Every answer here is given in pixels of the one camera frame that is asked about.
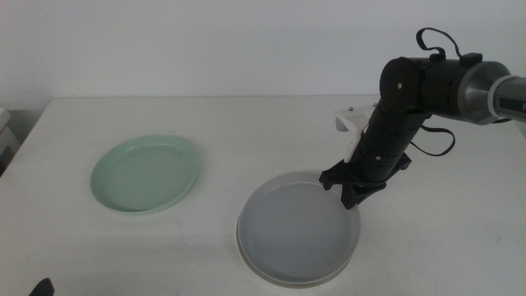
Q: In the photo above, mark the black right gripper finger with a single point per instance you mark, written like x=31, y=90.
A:
x=350, y=198
x=367, y=192

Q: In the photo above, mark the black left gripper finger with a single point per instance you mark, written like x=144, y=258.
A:
x=43, y=288

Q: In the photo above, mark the grey shallow bowl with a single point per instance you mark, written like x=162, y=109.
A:
x=296, y=234

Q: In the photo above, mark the white shallow bowl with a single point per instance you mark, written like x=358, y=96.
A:
x=296, y=285

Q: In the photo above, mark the pale green shallow bowl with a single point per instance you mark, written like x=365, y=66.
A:
x=144, y=174

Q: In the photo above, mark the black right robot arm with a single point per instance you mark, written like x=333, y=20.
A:
x=444, y=86

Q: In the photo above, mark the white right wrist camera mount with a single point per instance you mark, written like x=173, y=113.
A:
x=353, y=123

